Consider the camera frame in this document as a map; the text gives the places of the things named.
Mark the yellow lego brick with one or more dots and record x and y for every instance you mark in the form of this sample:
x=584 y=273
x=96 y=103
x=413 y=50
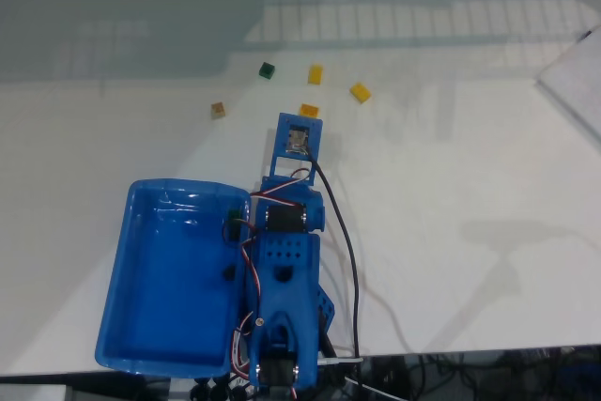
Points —
x=309 y=110
x=315 y=75
x=360 y=93

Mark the tan lego brick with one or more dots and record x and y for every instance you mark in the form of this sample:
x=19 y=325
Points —
x=217 y=111

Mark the green lego brick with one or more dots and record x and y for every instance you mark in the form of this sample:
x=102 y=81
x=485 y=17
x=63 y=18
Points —
x=266 y=71

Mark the blue plastic bin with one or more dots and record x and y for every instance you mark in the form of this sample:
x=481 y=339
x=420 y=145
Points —
x=164 y=288

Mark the black clamp knob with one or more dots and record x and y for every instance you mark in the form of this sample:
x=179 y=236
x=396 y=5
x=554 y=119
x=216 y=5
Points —
x=239 y=393
x=199 y=392

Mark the white foam sheet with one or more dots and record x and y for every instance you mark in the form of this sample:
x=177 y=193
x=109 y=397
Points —
x=577 y=77

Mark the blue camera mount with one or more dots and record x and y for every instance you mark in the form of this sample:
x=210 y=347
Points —
x=313 y=133

